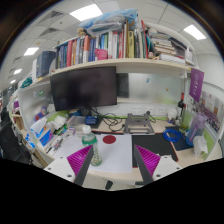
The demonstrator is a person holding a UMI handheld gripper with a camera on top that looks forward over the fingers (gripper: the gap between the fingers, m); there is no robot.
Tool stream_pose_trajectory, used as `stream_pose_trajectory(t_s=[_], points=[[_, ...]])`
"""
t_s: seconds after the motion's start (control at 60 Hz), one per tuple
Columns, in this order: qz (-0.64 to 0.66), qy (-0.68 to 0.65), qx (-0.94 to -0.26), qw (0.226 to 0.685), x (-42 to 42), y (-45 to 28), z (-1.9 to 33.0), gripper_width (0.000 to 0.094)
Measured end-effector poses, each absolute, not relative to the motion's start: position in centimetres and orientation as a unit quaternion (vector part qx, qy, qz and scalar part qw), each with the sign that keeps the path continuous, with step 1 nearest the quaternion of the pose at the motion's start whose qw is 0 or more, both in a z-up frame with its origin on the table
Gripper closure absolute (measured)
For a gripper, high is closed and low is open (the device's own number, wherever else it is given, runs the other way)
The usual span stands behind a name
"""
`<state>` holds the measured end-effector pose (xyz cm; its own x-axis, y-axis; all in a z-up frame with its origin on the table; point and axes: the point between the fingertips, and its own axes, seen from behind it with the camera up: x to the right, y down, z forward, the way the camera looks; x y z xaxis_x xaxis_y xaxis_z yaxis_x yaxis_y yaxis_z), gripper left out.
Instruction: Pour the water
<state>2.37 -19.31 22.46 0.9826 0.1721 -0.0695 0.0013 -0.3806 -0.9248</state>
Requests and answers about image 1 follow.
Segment stack of lying books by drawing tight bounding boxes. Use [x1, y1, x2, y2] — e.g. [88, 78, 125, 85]
[148, 28, 187, 64]

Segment grey metal laptop stand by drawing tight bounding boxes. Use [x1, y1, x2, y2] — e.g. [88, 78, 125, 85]
[124, 113, 155, 135]

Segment red round disc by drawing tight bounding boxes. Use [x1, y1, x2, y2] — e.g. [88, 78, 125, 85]
[103, 135, 116, 144]

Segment clear round container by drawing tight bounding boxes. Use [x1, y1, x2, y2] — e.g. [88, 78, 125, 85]
[75, 125, 87, 137]

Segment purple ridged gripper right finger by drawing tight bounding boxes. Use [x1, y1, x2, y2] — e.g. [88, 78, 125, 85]
[134, 145, 161, 185]

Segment dark blue binder box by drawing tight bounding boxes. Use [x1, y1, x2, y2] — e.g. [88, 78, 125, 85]
[36, 51, 56, 78]

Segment white tissue box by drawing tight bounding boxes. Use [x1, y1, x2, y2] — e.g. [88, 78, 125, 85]
[31, 118, 53, 146]

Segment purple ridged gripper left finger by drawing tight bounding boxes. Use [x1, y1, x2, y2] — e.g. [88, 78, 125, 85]
[67, 145, 93, 186]

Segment white wall shelf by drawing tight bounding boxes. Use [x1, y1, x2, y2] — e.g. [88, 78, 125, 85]
[17, 22, 198, 98]

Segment dark wine bottle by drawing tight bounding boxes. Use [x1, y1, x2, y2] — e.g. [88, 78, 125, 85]
[177, 92, 184, 123]

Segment purple hanging pennant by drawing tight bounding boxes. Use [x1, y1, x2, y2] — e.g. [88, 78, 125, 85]
[189, 68, 204, 102]

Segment green plastic water bottle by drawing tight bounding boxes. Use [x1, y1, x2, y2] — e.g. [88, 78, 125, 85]
[82, 125, 102, 166]

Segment white paper sheet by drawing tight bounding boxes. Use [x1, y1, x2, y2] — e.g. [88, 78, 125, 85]
[53, 134, 132, 173]

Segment black desk mat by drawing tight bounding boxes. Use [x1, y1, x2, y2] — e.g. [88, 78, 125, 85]
[132, 133, 178, 162]

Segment blue electronic box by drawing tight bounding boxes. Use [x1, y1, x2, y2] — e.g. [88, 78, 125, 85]
[85, 116, 98, 125]

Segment pink small box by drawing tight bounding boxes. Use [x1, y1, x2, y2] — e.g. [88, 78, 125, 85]
[95, 49, 108, 60]

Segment white crumpled plastic bag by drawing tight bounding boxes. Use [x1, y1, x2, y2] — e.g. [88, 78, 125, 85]
[193, 136, 208, 156]

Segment purple translucent water jug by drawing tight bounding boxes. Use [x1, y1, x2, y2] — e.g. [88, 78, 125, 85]
[186, 113, 207, 146]

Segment blue plastic bag bundle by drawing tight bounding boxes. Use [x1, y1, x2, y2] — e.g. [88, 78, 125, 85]
[78, 9, 138, 36]

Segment row of upright books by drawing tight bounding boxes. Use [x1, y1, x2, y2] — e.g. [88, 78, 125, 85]
[56, 22, 153, 69]

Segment black cable bundle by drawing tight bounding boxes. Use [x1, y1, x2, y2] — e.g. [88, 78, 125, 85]
[87, 106, 128, 133]

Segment black computer monitor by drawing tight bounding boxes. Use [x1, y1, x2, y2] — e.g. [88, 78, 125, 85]
[50, 66, 117, 111]

